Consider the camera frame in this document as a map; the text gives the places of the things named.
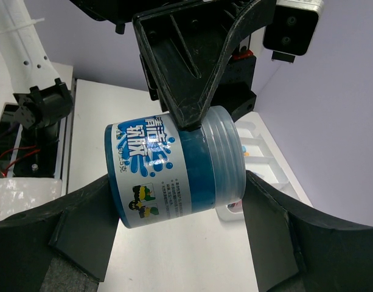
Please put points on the pink capped crayon tube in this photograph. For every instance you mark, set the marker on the pink capped crayon tube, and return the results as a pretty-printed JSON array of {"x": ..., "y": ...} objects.
[{"x": 235, "y": 207}]

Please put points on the silver foil sheet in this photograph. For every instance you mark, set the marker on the silver foil sheet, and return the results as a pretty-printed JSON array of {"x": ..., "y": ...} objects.
[{"x": 20, "y": 194}]

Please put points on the white compartment tray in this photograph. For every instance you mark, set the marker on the white compartment tray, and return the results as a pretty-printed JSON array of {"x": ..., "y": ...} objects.
[{"x": 264, "y": 158}]

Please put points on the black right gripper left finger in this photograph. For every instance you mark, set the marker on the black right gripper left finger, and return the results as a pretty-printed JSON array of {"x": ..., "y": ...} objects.
[{"x": 63, "y": 245}]

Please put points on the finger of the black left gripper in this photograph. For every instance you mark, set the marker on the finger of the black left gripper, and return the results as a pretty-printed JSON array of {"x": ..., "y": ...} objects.
[{"x": 189, "y": 61}]

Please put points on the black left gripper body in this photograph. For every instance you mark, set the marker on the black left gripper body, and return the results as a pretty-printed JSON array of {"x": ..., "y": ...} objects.
[{"x": 235, "y": 70}]

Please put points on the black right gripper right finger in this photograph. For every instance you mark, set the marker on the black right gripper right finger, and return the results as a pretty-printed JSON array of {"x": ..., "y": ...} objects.
[{"x": 298, "y": 248}]

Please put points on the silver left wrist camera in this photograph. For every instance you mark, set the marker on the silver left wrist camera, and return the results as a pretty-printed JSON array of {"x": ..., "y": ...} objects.
[{"x": 291, "y": 31}]

